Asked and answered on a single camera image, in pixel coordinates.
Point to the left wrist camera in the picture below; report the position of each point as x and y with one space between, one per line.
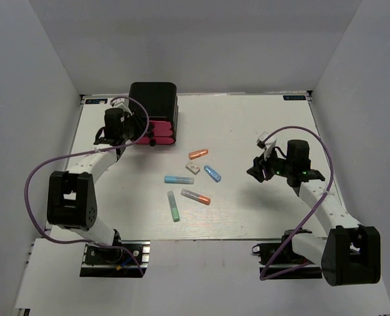
121 103

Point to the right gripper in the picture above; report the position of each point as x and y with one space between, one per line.
260 163

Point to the right blue table label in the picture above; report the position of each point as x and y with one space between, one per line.
294 97

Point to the black drawer cabinet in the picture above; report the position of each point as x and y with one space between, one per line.
160 100

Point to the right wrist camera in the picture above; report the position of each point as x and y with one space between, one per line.
265 141

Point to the blue highlighter pen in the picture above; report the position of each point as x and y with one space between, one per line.
178 180

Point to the pink lower drawer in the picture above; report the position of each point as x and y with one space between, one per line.
169 139

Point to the pink drawer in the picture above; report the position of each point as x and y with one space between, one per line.
169 139
161 125

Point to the green highlighter pen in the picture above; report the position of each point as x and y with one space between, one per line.
173 206

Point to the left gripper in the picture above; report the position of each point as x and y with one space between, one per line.
139 122

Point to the left blue table label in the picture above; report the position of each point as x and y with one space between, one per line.
96 101

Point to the orange capped clear highlighter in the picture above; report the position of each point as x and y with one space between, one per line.
195 196

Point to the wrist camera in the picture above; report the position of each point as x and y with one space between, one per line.
121 103
265 141

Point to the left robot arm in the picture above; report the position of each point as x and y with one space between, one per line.
72 203

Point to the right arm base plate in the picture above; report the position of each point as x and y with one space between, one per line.
285 260

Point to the pink top drawer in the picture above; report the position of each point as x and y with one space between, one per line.
161 125

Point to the blue table label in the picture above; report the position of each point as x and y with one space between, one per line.
96 101
294 97

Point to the blue pen refill case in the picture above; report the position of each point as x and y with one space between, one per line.
212 173

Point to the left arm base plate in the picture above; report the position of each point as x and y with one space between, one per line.
103 263

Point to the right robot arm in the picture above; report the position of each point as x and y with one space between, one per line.
349 254

